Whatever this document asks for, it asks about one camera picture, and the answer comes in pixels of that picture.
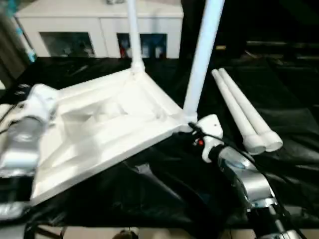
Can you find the white plastic table leg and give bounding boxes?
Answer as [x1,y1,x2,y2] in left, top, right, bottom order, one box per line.
[218,68,284,153]
[182,0,225,125]
[210,69,267,157]
[126,0,146,76]

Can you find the white plastic table top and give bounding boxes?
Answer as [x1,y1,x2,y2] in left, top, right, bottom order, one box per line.
[29,67,200,208]

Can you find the black mat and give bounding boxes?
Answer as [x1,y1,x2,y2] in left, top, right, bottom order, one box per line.
[0,56,319,230]

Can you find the dark robot body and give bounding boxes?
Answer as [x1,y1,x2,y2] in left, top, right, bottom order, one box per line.
[113,228,141,239]

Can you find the black cabinet gold label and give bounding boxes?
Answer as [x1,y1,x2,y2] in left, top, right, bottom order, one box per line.
[181,0,248,61]

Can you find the black metal stand leg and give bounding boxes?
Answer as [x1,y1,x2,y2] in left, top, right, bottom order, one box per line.
[24,221,66,239]

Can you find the white glass-door cabinet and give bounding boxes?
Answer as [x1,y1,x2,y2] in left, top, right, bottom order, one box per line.
[14,0,184,60]

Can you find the grey curtain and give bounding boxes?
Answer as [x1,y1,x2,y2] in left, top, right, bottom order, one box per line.
[0,13,31,83]

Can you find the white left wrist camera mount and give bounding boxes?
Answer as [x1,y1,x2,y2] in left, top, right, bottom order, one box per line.
[14,83,61,128]

